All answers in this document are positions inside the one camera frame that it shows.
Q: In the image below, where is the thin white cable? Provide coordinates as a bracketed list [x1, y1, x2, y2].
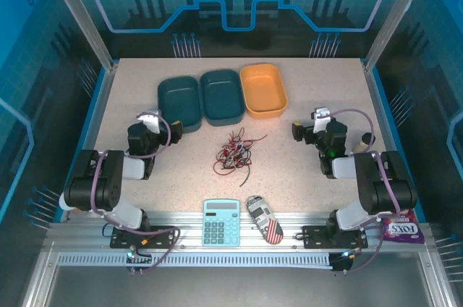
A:
[222, 154, 249, 169]
[224, 140, 251, 153]

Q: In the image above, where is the teal plastic tray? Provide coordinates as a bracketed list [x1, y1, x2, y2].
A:
[199, 69, 245, 127]
[157, 75, 202, 135]

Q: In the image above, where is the small brown-capped bottle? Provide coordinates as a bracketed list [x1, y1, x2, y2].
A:
[355, 133, 377, 154]

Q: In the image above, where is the orange plastic tray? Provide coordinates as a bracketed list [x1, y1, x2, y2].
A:
[239, 63, 289, 120]

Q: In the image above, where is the newsprint flag pencil pouch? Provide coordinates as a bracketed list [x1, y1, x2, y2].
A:
[246, 195, 284, 245]

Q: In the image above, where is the light blue calculator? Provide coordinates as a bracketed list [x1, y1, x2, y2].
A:
[201, 198, 241, 248]

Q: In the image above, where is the white-lidded tin can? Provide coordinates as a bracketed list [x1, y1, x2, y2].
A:
[59, 193, 82, 214]

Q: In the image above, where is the purple candy bag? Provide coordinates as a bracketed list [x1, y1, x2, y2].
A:
[382, 209, 425, 245]

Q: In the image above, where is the black power connector block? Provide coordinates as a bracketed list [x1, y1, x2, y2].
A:
[124, 248, 153, 276]
[329, 251, 357, 276]

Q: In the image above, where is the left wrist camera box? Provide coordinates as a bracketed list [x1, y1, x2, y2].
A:
[136, 109, 163, 135]

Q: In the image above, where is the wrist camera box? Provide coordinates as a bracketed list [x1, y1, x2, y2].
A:
[312, 106, 332, 133]
[136, 109, 163, 135]

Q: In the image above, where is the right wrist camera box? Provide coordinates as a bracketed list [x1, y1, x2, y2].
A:
[312, 106, 332, 133]

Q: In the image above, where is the aluminium mounting rail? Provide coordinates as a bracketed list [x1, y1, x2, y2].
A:
[45, 211, 433, 254]

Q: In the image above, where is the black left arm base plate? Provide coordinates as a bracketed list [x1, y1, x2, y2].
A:
[110, 225, 178, 250]

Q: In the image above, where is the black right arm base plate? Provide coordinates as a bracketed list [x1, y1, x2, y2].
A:
[302, 225, 368, 249]

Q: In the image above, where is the white slotted cable duct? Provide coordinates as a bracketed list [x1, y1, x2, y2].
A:
[57, 252, 334, 268]

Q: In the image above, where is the aluminium frame post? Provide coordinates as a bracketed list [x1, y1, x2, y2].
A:
[39, 0, 119, 71]
[363, 0, 437, 71]

